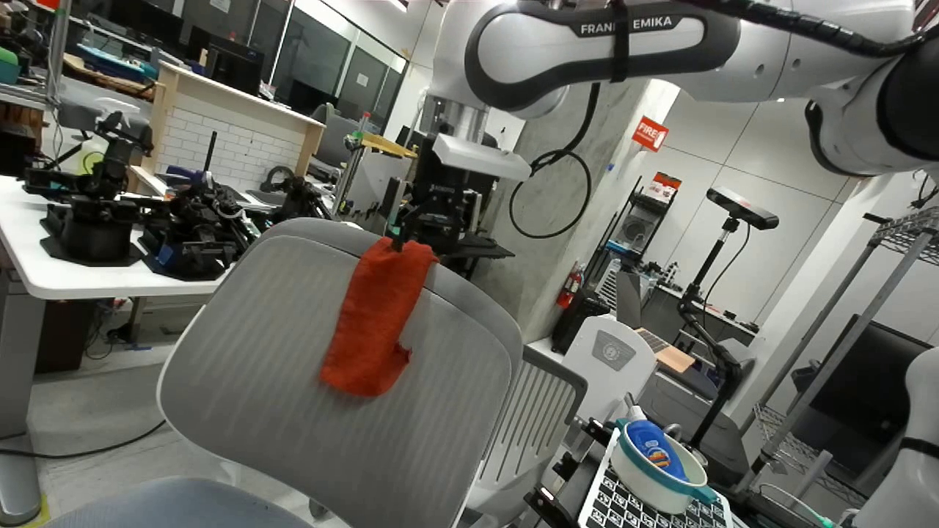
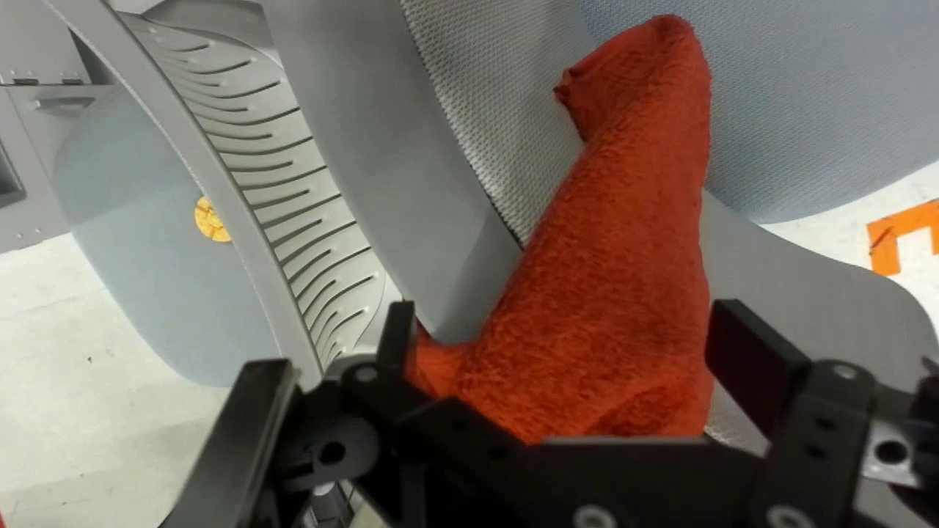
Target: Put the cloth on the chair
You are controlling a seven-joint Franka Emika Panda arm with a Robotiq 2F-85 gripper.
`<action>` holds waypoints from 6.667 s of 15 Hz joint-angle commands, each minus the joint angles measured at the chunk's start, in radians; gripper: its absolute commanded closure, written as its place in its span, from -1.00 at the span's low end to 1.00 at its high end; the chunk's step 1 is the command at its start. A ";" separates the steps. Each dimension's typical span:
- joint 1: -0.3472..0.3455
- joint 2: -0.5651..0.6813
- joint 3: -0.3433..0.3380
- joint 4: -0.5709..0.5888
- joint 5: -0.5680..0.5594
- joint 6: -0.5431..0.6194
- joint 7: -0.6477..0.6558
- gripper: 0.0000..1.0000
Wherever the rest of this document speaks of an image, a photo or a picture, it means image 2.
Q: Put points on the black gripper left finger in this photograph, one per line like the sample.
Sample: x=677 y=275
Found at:
x=400 y=362

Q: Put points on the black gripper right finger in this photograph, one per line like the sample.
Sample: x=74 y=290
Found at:
x=759 y=382

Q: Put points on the red terry cloth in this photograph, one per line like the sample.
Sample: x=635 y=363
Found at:
x=605 y=272

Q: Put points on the grey mesh-back office chair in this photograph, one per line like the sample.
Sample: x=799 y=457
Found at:
x=831 y=89

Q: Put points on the orange floor tape mark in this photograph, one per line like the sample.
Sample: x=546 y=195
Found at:
x=904 y=234

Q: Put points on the yellow round disc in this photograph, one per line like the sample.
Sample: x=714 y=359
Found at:
x=213 y=221

